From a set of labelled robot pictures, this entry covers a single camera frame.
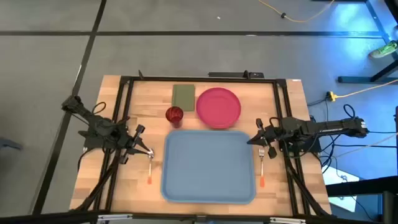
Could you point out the black aluminium frame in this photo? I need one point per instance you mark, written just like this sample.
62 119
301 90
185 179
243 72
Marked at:
202 79

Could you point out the white floor sheet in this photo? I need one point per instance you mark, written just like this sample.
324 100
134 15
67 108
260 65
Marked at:
335 177

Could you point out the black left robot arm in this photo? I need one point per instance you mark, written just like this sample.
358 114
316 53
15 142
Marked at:
99 126

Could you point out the pink round plate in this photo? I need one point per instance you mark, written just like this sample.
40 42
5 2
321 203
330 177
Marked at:
218 108

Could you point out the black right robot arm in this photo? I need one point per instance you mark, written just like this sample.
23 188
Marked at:
326 127

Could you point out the red translucent cup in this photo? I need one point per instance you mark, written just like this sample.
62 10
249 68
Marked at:
174 114

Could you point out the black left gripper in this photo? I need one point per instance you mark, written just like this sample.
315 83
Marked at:
130 144

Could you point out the green notebook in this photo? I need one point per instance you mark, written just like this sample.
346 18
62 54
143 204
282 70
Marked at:
183 98

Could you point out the black mounting bar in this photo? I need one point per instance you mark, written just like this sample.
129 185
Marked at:
233 75

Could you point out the black stand frame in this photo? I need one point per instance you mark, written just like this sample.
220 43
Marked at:
357 79

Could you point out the grey chair leg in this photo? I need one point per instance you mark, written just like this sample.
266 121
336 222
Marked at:
9 143

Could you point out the silver bracket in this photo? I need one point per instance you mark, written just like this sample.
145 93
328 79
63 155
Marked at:
287 220
115 217

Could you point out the person's green shoe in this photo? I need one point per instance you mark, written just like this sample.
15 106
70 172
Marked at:
384 49

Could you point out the black furniture beam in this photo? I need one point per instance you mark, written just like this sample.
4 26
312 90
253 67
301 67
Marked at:
360 186

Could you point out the blue plastic tray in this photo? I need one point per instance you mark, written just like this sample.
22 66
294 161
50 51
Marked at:
208 168

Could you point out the yellow power plug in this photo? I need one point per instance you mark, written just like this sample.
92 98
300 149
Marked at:
332 96

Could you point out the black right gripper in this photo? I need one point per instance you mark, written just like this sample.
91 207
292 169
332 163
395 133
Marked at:
270 135

